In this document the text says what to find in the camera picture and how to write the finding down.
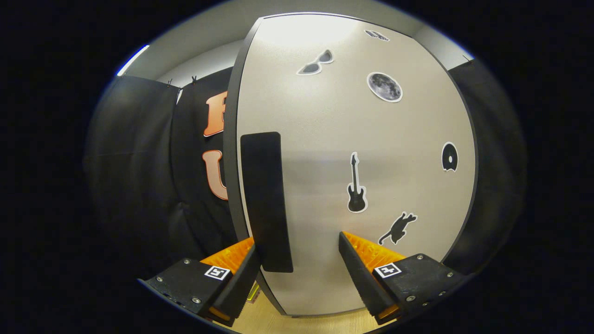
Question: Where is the black backdrop cloth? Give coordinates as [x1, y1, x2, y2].
[84, 58, 527, 279]

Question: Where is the dark grey shoe cabinet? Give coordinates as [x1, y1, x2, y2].
[223, 13, 479, 318]

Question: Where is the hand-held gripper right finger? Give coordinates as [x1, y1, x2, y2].
[338, 231, 467, 325]

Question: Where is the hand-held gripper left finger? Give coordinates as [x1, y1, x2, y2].
[139, 238, 262, 325]

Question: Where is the narrow ceiling light strip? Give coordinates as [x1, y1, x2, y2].
[116, 45, 150, 77]

